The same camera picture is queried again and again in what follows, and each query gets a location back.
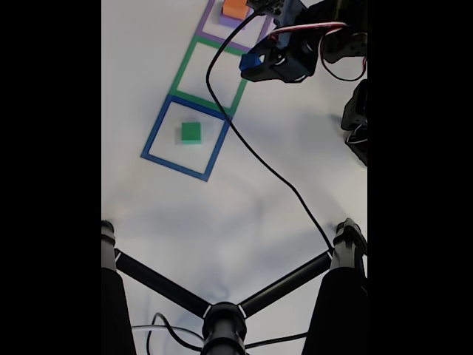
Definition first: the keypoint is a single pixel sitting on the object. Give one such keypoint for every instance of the small blue cube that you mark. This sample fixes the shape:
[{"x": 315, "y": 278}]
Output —
[{"x": 249, "y": 62}]

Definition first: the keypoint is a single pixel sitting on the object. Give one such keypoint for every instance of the purple square block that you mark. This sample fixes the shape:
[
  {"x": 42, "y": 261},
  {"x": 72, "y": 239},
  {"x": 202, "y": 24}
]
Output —
[{"x": 229, "y": 21}]

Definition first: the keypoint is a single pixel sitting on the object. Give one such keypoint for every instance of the orange square block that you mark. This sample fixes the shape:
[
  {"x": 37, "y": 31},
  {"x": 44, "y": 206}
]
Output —
[{"x": 234, "y": 8}]

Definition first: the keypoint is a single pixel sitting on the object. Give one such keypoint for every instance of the green square block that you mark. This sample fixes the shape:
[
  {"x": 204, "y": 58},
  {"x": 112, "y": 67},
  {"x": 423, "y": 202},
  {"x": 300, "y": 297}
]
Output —
[{"x": 191, "y": 132}]

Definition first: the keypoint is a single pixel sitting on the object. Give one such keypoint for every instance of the black tripod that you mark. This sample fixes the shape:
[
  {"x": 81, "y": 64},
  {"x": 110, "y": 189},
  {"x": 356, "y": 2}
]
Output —
[{"x": 223, "y": 325}]

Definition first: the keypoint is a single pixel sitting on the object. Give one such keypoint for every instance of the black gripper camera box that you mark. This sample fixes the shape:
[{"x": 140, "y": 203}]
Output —
[{"x": 266, "y": 5}]

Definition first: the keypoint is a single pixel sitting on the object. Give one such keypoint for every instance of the purple square frame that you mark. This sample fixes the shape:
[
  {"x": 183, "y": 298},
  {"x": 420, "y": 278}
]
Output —
[{"x": 207, "y": 33}]

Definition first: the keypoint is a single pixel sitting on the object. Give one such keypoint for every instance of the green square frame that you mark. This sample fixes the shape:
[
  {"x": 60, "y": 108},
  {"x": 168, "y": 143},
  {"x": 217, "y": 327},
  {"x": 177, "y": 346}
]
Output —
[{"x": 181, "y": 70}]

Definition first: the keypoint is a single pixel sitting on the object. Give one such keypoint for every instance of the blue square frame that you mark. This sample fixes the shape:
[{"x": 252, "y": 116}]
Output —
[{"x": 155, "y": 129}]

